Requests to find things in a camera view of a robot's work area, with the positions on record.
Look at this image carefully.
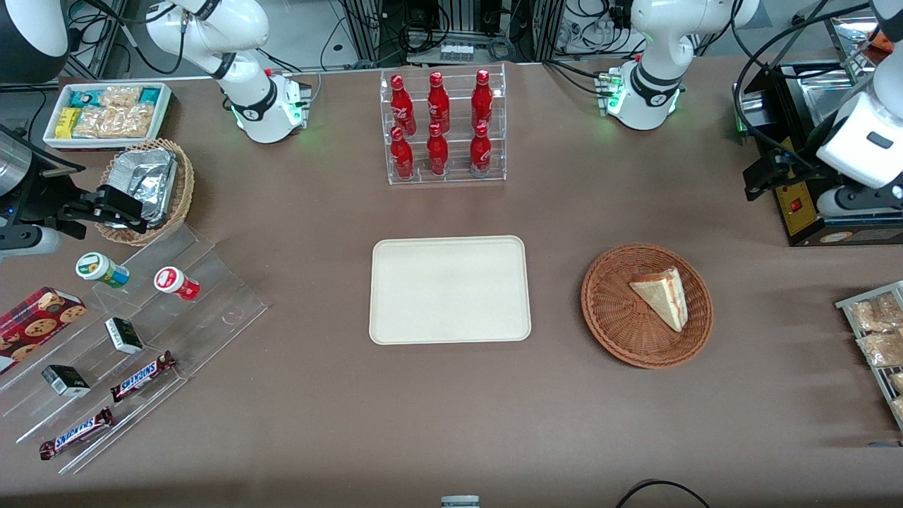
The cream rectangular tray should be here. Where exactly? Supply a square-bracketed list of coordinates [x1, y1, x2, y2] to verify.
[369, 235, 532, 346]

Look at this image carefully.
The silver foil package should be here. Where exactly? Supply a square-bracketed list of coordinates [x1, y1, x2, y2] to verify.
[107, 148, 177, 228]

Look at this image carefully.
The brown Snickers bar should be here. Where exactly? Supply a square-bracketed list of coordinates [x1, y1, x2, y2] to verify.
[110, 351, 177, 403]
[39, 407, 115, 461]

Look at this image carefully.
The clear acrylic bottle rack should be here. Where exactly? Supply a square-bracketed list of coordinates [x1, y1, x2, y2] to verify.
[380, 63, 507, 186]

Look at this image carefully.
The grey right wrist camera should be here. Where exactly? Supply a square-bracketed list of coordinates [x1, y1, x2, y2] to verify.
[0, 224, 63, 256]

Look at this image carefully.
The steel warmer pan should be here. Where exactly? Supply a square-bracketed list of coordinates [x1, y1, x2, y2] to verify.
[801, 69, 877, 126]

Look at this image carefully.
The brown round wicker basket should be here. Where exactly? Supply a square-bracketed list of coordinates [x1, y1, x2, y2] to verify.
[581, 243, 714, 370]

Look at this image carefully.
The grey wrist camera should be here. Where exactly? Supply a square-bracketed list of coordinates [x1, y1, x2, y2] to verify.
[817, 185, 903, 219]
[0, 224, 63, 256]

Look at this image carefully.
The black floor cable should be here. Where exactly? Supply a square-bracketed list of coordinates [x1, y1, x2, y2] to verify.
[615, 479, 713, 508]

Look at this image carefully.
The red lidded white cup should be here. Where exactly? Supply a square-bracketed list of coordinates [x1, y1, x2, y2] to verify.
[154, 266, 200, 302]

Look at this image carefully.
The white rectangular snack bin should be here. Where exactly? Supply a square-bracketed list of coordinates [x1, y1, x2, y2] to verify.
[42, 82, 174, 150]

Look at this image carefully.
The red cola bottle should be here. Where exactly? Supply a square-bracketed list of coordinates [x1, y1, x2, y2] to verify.
[469, 121, 493, 175]
[426, 123, 450, 176]
[390, 126, 416, 179]
[427, 71, 452, 133]
[471, 68, 494, 131]
[390, 74, 416, 135]

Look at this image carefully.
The small black box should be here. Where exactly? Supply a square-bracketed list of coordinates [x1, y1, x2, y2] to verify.
[104, 317, 144, 355]
[41, 364, 92, 397]

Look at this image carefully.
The light tan wicker basket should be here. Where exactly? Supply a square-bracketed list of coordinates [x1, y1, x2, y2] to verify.
[94, 138, 195, 246]

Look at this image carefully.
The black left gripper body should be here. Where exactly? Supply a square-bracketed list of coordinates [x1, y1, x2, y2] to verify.
[770, 147, 819, 188]

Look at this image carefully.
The red chocolate cookie box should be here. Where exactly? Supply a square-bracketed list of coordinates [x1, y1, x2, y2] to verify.
[0, 286, 87, 375]

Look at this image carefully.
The large clear cracker bag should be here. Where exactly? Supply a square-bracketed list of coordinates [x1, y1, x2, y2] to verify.
[73, 104, 155, 140]

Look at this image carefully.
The yellow snack packet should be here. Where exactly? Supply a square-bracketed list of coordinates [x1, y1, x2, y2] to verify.
[55, 107, 83, 140]

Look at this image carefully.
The clear acrylic stepped display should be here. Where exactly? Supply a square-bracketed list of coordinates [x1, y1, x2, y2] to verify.
[0, 222, 269, 475]

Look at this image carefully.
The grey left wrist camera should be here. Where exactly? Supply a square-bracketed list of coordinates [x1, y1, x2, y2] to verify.
[817, 185, 903, 219]

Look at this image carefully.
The triangular sandwich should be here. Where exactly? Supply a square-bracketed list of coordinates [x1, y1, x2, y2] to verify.
[629, 266, 689, 333]

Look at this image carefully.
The tray of packaged crackers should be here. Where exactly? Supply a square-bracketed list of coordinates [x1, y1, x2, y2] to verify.
[835, 281, 903, 431]

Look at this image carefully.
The green lidded white cup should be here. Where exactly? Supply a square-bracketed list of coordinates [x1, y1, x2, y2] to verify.
[75, 252, 131, 289]

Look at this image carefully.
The small clear cracker bag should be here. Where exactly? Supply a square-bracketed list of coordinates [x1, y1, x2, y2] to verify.
[99, 86, 143, 109]

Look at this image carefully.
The black food warmer cabinet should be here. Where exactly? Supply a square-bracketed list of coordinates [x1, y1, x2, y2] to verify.
[732, 14, 903, 248]

